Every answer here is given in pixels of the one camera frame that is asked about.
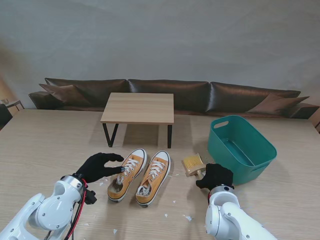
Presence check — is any yellow canvas sneaker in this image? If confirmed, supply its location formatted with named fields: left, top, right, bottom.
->
left=135, top=150, right=171, bottom=208
left=107, top=148, right=148, bottom=204

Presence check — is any brown leather cushion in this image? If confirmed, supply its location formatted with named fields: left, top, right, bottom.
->
left=39, top=83, right=91, bottom=106
left=247, top=93, right=310, bottom=115

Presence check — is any brown leather sofa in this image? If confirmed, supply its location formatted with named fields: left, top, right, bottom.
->
left=28, top=77, right=320, bottom=120

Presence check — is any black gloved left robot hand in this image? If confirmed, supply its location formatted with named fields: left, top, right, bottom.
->
left=76, top=152, right=126, bottom=185

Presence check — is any light wooden side table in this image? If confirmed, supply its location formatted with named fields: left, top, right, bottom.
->
left=0, top=98, right=26, bottom=111

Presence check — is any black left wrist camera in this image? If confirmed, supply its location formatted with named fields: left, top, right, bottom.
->
left=83, top=189, right=98, bottom=206

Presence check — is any dark chair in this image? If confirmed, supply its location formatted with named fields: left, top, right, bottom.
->
left=0, top=103, right=13, bottom=131

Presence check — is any green plastic basin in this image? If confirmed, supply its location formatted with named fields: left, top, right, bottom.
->
left=207, top=114, right=278, bottom=186

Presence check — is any red black left arm cable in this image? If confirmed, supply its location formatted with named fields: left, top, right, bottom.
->
left=63, top=179, right=88, bottom=240

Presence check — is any light wooden furniture edge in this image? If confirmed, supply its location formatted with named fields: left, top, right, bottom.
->
left=308, top=107, right=320, bottom=133

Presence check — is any wooden hand brush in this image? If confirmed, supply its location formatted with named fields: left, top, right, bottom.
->
left=181, top=152, right=208, bottom=178

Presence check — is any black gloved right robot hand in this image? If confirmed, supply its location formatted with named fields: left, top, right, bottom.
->
left=195, top=163, right=235, bottom=191

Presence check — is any small wooden black-legged table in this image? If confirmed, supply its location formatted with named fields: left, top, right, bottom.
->
left=99, top=92, right=175, bottom=150

